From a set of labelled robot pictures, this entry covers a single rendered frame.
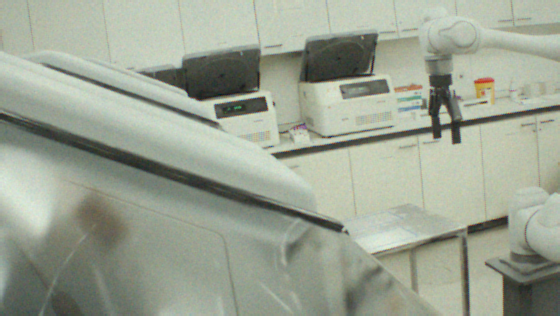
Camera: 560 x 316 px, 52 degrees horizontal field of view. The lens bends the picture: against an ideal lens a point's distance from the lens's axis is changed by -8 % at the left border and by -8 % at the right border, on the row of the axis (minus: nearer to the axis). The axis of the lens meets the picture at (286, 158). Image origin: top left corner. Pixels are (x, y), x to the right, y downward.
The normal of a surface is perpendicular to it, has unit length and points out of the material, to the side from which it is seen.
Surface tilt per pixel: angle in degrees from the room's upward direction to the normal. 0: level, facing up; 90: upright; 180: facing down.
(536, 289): 90
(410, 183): 90
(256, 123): 90
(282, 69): 90
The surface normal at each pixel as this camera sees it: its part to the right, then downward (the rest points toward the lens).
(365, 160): 0.22, 0.14
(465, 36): -0.04, 0.15
